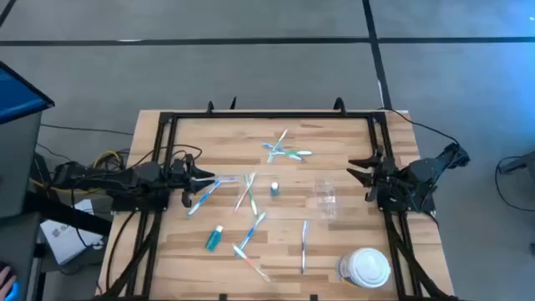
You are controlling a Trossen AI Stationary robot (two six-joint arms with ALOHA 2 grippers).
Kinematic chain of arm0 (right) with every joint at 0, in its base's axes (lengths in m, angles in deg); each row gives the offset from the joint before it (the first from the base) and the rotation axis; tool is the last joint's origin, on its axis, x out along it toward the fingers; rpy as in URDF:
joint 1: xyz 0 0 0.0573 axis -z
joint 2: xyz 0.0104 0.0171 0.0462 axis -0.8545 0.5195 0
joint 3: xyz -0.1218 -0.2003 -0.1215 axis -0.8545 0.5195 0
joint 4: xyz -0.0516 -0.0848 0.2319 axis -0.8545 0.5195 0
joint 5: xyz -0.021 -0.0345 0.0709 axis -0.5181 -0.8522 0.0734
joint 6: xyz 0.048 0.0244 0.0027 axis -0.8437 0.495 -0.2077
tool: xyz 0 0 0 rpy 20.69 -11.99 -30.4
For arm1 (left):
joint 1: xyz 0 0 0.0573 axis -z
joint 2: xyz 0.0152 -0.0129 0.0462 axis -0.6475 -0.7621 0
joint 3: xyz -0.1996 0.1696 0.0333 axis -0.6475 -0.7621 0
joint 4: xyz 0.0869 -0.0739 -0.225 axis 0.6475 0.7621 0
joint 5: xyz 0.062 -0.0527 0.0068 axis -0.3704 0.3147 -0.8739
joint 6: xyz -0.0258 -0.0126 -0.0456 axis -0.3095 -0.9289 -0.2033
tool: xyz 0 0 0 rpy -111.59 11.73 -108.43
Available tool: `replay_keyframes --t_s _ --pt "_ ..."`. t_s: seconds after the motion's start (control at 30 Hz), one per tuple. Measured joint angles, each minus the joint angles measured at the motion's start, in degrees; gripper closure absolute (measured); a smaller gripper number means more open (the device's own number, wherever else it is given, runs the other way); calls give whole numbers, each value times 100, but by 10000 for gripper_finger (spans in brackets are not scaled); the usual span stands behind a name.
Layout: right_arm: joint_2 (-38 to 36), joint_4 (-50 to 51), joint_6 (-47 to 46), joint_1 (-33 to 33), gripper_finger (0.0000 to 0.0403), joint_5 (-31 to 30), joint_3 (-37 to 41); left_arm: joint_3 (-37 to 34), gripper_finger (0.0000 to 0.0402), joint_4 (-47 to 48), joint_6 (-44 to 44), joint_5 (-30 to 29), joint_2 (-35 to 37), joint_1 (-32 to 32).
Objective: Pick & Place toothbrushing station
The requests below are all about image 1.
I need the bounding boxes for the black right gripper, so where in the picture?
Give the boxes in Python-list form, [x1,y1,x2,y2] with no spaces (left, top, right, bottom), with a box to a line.
[345,145,405,203]

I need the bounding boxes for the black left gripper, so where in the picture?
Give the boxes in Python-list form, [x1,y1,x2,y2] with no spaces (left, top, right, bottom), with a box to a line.
[169,153,217,209]

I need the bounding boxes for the pale toothbrush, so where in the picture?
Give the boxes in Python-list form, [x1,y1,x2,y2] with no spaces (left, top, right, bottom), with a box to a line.
[195,176,241,185]

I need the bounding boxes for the orange toothbrush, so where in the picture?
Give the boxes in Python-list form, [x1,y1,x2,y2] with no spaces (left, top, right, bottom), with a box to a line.
[232,171,257,213]
[232,243,273,283]

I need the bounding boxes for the white lidded tub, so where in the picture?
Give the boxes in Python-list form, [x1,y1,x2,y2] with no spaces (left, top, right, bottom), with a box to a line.
[336,247,393,290]

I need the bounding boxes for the purple toothbrush in clear wrapper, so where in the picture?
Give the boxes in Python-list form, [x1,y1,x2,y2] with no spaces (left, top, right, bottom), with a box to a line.
[300,220,310,276]

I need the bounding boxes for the white printed box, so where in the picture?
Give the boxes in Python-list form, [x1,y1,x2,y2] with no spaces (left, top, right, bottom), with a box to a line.
[39,198,104,266]

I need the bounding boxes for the grey furniture leg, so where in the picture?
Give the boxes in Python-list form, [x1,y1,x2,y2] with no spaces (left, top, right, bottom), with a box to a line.
[499,150,535,175]

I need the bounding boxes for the grey monitor stand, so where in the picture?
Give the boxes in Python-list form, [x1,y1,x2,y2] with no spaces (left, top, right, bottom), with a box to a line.
[0,110,43,219]

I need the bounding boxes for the large blue screen monitor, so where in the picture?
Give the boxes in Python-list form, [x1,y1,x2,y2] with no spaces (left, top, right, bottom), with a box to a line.
[0,60,56,125]

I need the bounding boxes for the glowing computer mouse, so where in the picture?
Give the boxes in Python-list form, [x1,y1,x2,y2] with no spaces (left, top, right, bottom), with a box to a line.
[3,280,21,301]

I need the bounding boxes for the person's hand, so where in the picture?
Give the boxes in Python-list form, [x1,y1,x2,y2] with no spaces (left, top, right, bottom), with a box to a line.
[0,266,18,298]

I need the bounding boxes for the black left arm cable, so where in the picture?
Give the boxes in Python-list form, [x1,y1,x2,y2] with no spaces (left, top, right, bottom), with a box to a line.
[141,143,204,169]

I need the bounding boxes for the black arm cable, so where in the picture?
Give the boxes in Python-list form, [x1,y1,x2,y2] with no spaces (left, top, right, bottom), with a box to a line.
[378,107,463,148]
[141,143,204,169]

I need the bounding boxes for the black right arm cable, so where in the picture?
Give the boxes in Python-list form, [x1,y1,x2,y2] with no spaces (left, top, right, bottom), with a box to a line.
[378,107,463,148]

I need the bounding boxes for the black aluminium table frame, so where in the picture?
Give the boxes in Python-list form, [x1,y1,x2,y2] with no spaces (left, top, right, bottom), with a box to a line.
[94,96,461,301]

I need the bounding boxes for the black floor cable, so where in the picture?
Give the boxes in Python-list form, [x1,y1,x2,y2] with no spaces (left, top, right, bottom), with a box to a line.
[39,122,135,137]
[494,155,535,212]

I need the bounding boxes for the black desk frame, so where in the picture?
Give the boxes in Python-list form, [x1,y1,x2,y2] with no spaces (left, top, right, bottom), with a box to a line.
[0,190,114,301]

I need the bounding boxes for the yellow cable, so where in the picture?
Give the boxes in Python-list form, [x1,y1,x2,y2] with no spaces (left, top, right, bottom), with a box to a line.
[28,149,123,196]

